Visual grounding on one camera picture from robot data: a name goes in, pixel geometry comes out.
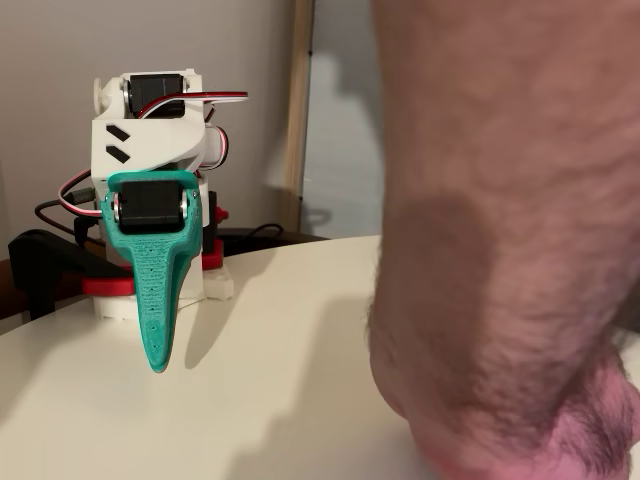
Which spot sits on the teal gripper black servo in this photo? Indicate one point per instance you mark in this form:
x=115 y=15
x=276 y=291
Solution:
x=148 y=207

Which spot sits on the bare hairy forearm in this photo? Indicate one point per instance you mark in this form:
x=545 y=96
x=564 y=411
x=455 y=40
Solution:
x=500 y=200

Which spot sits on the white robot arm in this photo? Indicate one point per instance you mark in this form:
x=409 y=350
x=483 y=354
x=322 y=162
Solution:
x=150 y=140

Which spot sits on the black clamp with red pad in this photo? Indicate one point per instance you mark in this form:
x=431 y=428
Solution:
x=212 y=215
x=40 y=255

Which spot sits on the light wood framed panel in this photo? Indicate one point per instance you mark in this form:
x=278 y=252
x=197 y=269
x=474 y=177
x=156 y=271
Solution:
x=300 y=100

